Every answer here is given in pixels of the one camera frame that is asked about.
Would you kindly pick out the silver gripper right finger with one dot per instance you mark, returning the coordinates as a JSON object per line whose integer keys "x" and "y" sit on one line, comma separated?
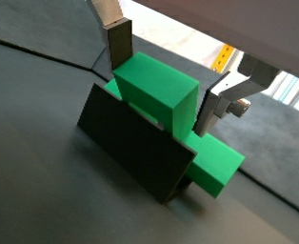
{"x": 225, "y": 96}

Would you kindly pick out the black angled fixture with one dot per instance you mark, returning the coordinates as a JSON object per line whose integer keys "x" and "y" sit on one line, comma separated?
{"x": 154, "y": 158}

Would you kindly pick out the green U-shaped block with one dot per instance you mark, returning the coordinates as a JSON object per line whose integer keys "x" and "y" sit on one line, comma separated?
{"x": 164, "y": 94}

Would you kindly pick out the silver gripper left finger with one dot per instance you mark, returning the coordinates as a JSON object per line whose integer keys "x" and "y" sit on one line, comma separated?
{"x": 116, "y": 29}

